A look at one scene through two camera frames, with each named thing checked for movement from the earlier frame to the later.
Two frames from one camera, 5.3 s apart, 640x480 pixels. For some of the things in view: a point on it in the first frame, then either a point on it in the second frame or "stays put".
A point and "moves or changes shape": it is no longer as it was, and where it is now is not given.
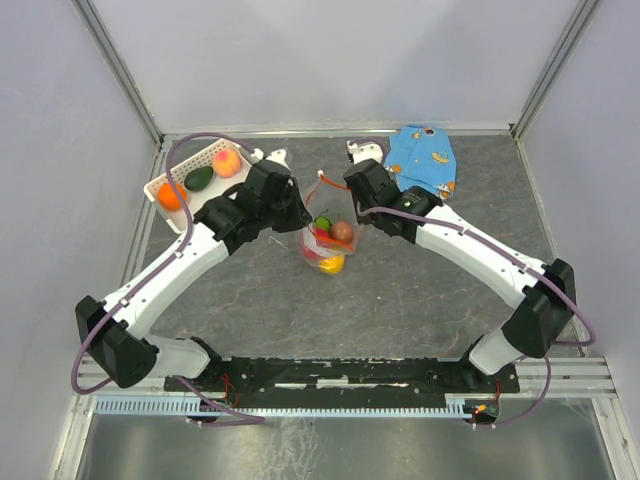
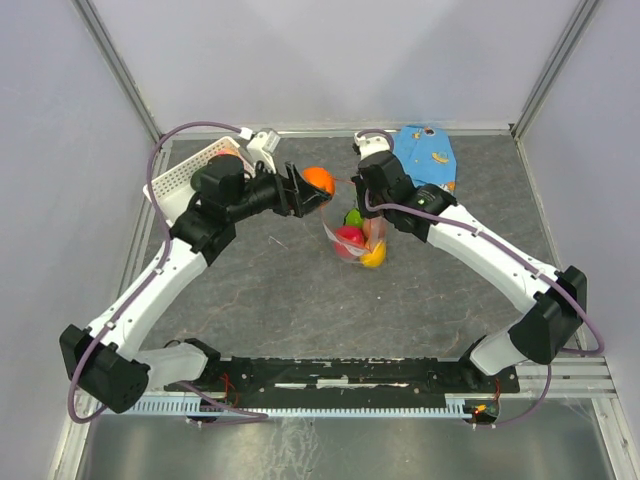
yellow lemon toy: [333, 265] to [376, 258]
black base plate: [248, 376] stays put
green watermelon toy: [322, 222] to [354, 218]
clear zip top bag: [331, 228] moves or changes shape
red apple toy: [322, 237] to [349, 240]
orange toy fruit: [168, 198] to [320, 177]
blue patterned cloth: [423, 157] stays put
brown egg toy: [341, 231] to [372, 229]
